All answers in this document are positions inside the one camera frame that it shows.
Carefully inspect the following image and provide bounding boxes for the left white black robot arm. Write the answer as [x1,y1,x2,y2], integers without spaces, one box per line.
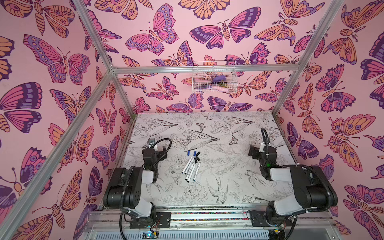
[103,147,169,222]

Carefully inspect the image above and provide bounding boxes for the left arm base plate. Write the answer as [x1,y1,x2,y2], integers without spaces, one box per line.
[130,212,172,229]

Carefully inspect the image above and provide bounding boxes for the white marker pen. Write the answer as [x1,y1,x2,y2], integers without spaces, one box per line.
[186,164,197,183]
[193,163,201,181]
[182,156,194,174]
[184,158,196,175]

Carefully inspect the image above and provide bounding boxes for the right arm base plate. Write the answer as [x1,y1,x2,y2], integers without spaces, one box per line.
[246,210,293,229]

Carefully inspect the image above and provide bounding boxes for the aluminium rail base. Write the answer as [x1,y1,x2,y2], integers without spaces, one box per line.
[81,206,343,240]

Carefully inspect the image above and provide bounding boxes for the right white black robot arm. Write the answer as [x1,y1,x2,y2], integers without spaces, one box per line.
[248,145,338,226]

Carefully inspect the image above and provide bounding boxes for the white wire basket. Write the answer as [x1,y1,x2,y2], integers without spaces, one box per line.
[191,64,239,95]

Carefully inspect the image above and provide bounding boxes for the small green circuit board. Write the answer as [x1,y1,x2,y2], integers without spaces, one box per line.
[142,232,159,240]

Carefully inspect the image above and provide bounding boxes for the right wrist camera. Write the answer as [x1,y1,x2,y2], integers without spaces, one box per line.
[259,142,266,153]

